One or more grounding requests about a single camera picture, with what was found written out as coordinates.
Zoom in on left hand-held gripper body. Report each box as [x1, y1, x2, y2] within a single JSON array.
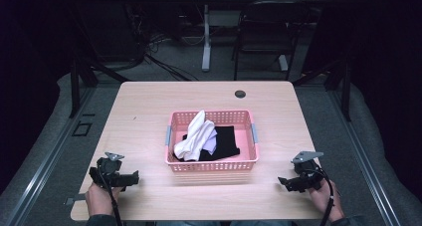
[[89, 151, 125, 189]]

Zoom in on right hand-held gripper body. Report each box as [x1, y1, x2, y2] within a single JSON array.
[[290, 150, 324, 191]]

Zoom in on person's left hand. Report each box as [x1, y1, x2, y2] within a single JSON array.
[[85, 181, 123, 218]]

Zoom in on person's right hand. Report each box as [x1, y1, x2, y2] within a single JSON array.
[[308, 179, 345, 223]]

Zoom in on pink plastic basket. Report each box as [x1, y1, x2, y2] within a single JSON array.
[[164, 110, 260, 173]]

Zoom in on black cloth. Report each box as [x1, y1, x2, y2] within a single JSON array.
[[175, 125, 241, 163]]

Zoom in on white sock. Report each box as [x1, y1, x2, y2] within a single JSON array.
[[173, 110, 217, 162]]

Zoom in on lavender cloth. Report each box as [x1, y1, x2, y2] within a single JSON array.
[[202, 128, 219, 155]]

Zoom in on black metal stand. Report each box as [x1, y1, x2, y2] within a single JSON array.
[[292, 58, 352, 122], [68, 20, 131, 118]]

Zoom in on black folding chair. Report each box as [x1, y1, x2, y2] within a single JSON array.
[[231, 0, 312, 83]]

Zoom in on white desk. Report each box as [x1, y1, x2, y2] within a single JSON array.
[[182, 0, 330, 73]]

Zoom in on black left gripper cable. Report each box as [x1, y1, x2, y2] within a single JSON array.
[[96, 164, 124, 226]]

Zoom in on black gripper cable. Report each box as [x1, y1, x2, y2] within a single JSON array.
[[310, 168, 335, 226], [96, 164, 124, 226]]

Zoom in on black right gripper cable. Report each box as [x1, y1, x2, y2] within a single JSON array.
[[310, 168, 335, 226]]

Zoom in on grey table bracket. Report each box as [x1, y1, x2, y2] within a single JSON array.
[[64, 193, 88, 206]]

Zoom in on metal floor rail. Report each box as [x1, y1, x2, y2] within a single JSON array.
[[4, 86, 98, 226], [326, 88, 403, 226]]

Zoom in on black floor cables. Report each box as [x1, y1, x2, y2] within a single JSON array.
[[125, 3, 200, 83]]

